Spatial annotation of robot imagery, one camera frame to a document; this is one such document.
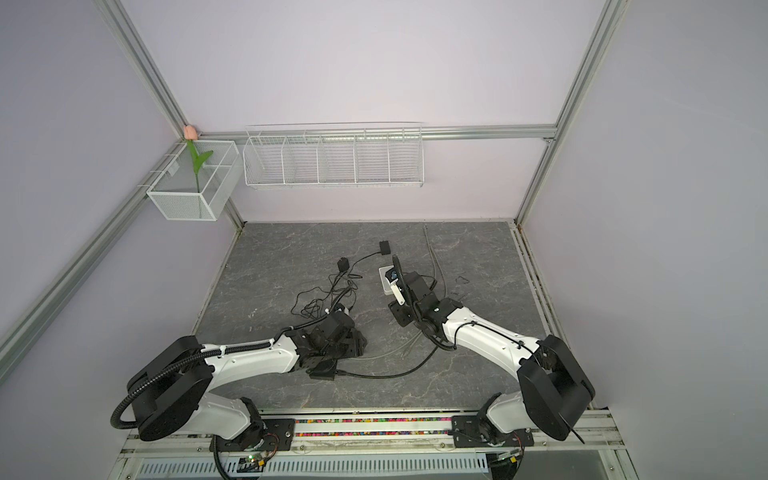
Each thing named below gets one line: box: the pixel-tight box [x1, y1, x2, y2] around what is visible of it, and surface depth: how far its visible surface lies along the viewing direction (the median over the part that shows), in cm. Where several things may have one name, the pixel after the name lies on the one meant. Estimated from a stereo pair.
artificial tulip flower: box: [183, 125, 213, 194], surface depth 92 cm
